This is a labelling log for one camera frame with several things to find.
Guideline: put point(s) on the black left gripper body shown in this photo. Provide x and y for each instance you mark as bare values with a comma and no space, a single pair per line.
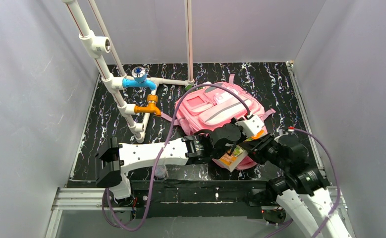
223,149

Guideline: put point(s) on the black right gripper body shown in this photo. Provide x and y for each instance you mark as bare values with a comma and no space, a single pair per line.
251,145

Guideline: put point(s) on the orange book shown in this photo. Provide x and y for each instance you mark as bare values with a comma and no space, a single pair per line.
238,160

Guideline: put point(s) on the pink student backpack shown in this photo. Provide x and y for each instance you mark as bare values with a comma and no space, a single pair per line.
209,107

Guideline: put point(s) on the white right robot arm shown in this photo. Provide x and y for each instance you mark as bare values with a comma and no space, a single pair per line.
301,190

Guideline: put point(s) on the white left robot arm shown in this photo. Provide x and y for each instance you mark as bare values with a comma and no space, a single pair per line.
114,160

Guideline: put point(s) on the clear plastic cup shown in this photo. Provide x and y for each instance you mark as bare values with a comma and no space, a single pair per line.
160,172

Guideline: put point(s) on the orange plastic tap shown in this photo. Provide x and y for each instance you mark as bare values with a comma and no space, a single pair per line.
151,107

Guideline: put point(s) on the blue plastic tap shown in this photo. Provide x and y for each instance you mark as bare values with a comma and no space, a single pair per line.
139,80

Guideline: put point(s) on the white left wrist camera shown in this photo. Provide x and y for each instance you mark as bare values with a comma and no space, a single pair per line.
252,127

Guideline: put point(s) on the black front mounting rail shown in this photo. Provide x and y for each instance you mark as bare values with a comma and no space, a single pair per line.
206,198

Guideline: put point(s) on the white PVC pipe frame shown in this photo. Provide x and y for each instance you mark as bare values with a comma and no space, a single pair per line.
97,46

